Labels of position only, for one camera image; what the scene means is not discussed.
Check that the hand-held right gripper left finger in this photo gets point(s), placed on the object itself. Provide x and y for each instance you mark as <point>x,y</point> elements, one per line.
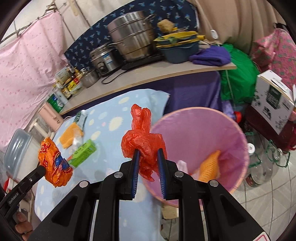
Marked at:
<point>136,171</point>

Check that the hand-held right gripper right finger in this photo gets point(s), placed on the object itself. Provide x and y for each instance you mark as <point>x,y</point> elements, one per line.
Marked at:
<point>161,171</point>

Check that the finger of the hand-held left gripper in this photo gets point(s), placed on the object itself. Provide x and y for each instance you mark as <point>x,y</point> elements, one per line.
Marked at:
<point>34,175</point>

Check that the orange wrapper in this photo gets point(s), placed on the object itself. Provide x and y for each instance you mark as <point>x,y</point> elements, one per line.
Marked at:
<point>53,162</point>

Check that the red plastic bag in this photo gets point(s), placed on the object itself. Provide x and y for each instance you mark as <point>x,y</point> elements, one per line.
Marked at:
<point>143,141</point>

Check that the pink lined trash bin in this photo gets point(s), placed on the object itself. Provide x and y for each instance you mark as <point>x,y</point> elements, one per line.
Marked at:
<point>203,134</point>

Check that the person's left hand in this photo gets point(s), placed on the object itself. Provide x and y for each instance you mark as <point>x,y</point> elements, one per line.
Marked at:
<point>22,226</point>

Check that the white box with grey lid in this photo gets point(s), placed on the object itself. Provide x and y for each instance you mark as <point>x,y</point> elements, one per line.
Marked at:
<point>16,148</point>

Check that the wooden block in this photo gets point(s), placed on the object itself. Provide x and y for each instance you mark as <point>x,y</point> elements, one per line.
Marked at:
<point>170,212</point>

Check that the blue dotted tablecloth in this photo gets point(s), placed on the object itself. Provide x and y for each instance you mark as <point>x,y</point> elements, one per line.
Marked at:
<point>108,129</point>

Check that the pink electric kettle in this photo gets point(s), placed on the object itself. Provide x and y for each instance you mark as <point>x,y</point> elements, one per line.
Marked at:
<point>49,118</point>

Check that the purple cloth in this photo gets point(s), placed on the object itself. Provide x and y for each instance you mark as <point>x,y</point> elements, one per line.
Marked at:
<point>189,92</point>

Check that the group of condiment bottles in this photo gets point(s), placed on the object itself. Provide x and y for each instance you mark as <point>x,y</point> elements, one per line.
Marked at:
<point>67,88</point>

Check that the wooden shelf board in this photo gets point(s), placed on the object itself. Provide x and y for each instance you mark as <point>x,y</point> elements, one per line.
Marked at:
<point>143,78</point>

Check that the pink dotted curtain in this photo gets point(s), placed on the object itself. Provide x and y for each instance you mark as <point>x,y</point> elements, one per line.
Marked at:
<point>23,81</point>

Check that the clear plastic bottle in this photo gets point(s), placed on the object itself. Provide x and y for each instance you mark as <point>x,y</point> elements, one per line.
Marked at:
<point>276,154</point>
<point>259,166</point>

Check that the small steel lidded pot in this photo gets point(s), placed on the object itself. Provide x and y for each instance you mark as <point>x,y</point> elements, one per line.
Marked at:
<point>90,78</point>

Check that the black induction cooker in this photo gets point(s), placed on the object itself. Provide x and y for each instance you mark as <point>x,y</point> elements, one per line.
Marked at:
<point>138,63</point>

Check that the dark red container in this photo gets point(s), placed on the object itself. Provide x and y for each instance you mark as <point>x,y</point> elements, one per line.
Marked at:
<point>261,129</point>

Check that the steel rice cooker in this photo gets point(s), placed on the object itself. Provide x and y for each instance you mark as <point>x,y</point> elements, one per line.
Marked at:
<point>104,60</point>

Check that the blue plastic basin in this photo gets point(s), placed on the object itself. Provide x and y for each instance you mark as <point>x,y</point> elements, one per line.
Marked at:
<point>178,55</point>

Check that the purple towel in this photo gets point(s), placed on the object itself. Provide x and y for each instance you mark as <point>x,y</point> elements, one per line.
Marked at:
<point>208,56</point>

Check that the green bag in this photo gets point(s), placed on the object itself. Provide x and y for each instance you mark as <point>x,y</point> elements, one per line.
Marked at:
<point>238,74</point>

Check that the white green cardboard carton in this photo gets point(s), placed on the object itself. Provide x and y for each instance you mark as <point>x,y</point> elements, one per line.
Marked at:
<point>270,97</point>

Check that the steel steamer pot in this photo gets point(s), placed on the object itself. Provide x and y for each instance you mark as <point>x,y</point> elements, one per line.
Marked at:
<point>131,37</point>

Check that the yellow plastic colander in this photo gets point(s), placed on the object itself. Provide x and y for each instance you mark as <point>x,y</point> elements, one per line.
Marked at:
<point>182,37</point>

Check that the dark blue printed cloth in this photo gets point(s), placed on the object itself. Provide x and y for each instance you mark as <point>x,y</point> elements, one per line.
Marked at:
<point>92,34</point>

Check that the yellow loofah sponge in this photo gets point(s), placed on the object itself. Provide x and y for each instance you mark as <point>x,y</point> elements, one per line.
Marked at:
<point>165,26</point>

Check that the pink floral cloth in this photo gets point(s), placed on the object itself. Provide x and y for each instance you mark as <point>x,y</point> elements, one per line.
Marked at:
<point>277,53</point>

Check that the beige curtain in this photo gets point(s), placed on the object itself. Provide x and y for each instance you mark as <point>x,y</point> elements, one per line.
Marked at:
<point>242,18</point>

